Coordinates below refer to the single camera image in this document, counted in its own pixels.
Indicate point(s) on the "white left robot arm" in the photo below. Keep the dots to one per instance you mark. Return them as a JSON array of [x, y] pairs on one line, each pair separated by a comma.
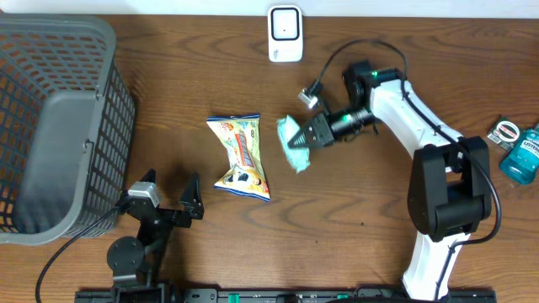
[[136, 261]]

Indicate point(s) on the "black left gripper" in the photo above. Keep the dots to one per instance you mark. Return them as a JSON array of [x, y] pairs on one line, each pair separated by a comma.
[[194, 209]]

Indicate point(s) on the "blue mouthwash bottle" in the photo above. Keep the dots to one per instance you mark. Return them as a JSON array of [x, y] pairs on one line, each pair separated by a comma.
[[521, 164]]

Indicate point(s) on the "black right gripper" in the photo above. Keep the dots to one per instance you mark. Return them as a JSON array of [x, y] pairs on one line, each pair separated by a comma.
[[320, 131]]

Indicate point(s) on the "yellow snack bag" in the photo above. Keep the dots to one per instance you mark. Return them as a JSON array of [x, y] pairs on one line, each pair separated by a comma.
[[239, 134]]

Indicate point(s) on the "white barcode scanner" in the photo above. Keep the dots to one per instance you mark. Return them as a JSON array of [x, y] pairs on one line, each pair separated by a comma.
[[285, 33]]

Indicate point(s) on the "teal wet wipes pack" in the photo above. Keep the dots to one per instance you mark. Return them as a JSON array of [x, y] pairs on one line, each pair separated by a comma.
[[297, 158]]

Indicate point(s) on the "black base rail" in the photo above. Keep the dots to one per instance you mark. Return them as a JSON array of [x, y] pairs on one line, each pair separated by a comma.
[[362, 294]]

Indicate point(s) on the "grey plastic shopping basket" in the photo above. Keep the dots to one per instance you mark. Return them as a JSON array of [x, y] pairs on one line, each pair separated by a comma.
[[67, 122]]

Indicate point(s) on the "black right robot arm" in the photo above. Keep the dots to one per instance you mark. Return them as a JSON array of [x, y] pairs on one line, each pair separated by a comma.
[[450, 191]]

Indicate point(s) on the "green round-logo box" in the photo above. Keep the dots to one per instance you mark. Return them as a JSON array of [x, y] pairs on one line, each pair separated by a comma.
[[505, 133]]

